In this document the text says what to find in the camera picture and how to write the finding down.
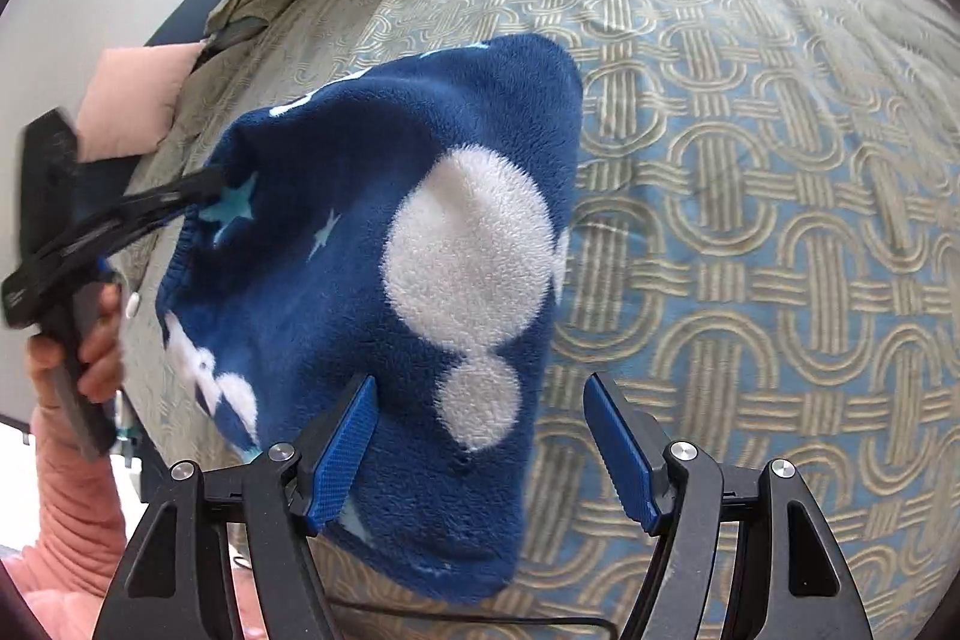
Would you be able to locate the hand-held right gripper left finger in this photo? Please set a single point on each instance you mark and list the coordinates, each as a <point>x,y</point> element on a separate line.
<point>341,452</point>

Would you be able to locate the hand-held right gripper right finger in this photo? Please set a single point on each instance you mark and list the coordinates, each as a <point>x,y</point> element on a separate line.
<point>621,452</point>

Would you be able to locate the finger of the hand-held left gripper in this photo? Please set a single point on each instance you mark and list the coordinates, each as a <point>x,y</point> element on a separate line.
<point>142,224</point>
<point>172,192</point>

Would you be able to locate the blue fleece pants white print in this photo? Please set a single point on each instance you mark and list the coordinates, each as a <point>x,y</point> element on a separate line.
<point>337,280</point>

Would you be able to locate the person's left hand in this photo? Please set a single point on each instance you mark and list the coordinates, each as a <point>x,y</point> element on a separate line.
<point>109,355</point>

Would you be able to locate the pink pillow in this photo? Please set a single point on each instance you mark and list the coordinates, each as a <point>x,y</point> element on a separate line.
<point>135,100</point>

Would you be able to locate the dark blue headboard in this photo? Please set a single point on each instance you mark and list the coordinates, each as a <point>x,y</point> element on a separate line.
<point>187,3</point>

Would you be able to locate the patterned grey-blue bedspread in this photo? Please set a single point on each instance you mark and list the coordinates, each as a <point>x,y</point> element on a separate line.
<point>750,197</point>

